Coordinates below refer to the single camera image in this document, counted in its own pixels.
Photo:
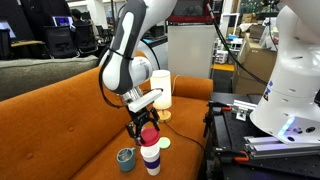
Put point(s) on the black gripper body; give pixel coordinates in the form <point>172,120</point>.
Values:
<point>142,118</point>

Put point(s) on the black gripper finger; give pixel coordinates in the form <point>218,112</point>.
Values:
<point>155,120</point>
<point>132,131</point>

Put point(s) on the pink cup lid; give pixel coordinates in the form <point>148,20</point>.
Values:
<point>150,136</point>

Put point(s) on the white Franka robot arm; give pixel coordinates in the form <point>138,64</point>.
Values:
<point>293,66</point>

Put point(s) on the pale green round lid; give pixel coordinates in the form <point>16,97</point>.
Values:
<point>165,143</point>

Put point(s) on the orange fabric couch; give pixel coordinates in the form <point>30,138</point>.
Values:
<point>60,113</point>

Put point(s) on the grey fabric couch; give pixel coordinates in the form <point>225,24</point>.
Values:
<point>33,76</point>

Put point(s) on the white cup purple band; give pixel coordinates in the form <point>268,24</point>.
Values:
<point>150,158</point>

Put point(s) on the blue ceramic mug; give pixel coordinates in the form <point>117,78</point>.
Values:
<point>126,163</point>

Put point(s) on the white shade wooden table lamp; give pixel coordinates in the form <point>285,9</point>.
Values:
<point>164,81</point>

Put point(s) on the black perforated robot table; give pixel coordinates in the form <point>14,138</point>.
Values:
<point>230,130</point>

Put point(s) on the white cabinet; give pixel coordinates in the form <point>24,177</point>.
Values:
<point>191,50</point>

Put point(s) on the white plastic storage container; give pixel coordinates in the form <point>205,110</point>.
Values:
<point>221,56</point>

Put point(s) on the black mesh office chair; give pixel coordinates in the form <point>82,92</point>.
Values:
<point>86,36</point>
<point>60,41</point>

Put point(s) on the red microwave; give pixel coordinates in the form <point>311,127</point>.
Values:
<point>200,18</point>

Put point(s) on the large cardboard box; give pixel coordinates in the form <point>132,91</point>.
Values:
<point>253,66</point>

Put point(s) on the aluminium extrusion rails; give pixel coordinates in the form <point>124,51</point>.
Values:
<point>266,148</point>

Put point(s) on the seated person dark hair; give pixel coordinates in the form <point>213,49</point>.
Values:
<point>76,16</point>

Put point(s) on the lit laptop screen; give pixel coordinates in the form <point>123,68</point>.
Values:
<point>61,20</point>

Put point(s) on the small cardboard box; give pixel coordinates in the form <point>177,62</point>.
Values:
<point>255,30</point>

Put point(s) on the wooden desk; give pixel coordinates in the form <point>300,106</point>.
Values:
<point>26,43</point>

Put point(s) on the computer monitor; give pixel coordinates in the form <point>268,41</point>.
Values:
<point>6,29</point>

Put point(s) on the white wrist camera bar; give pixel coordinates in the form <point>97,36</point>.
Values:
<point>145,101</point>

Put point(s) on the aluminium corner bracket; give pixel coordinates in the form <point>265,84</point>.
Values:
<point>242,108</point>

